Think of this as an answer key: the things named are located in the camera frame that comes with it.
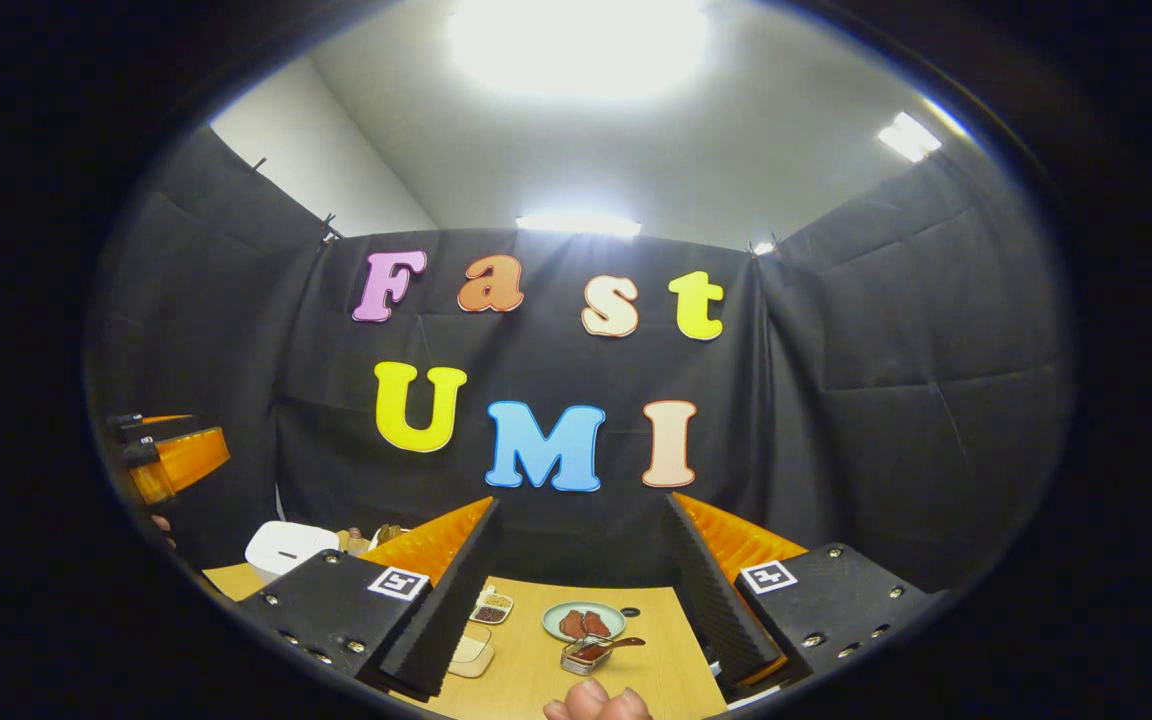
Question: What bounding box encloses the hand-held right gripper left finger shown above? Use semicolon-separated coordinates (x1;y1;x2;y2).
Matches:
236;497;502;701

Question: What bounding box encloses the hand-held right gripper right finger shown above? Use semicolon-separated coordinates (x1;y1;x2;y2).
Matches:
663;492;937;693

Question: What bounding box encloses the white rice tray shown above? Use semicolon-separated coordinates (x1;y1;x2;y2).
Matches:
446;623;495;679

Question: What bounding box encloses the white rice cooker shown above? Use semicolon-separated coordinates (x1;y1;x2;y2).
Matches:
244;520;342;581

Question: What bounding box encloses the pale green plate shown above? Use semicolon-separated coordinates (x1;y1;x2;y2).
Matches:
542;600;628;644

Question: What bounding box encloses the long ceiling light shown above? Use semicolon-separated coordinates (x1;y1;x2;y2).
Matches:
516;212;642;239

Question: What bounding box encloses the rectangular ceiling light panel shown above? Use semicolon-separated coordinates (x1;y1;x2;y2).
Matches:
876;112;942;163

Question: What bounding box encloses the bright round ceiling light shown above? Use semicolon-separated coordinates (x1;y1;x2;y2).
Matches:
446;0;712;101

